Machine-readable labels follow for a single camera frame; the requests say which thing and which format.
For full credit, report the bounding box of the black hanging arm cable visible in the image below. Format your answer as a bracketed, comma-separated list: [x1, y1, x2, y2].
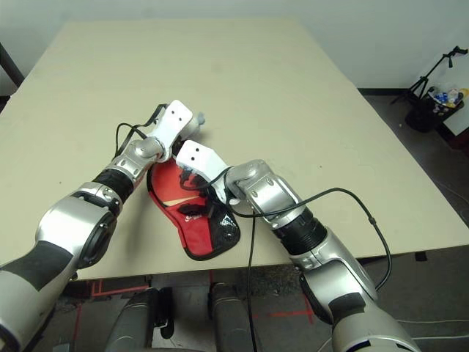
[247, 214, 257, 352]

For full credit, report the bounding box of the black tripod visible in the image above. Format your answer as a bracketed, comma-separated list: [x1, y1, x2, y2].
[390, 45, 469, 106]

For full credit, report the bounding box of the red black paddle case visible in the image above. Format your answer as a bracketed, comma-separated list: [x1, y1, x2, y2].
[146, 161, 242, 261]

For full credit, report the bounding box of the black hanging strap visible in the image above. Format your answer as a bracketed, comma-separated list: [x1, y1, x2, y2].
[153, 287, 175, 340]

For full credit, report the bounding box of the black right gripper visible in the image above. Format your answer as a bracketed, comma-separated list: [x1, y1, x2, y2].
[177, 168, 218, 219]

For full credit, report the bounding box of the black left wrist camera cable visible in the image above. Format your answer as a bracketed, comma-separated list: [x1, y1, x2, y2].
[115, 103, 166, 155]

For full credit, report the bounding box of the grey robot leg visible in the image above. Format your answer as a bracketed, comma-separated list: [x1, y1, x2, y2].
[208, 282, 263, 352]
[104, 287, 162, 352]

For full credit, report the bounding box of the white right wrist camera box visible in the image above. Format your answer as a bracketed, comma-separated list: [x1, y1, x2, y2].
[175, 139, 235, 205]

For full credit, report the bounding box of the grey robot left leg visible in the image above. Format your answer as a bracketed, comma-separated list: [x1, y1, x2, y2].
[104, 287, 162, 352]

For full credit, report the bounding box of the dark framed side table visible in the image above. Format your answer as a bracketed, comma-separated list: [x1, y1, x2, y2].
[0, 42, 26, 97]

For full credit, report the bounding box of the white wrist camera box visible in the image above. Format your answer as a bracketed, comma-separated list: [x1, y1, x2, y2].
[148, 99, 194, 162]
[175, 139, 235, 205]

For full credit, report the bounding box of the grey robot right leg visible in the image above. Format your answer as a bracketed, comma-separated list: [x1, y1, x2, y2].
[208, 282, 263, 352]

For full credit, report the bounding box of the white floor cable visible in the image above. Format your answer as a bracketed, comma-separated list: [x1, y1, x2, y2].
[397, 318, 469, 326]

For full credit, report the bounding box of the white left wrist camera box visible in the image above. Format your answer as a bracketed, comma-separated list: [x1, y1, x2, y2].
[148, 99, 194, 162]

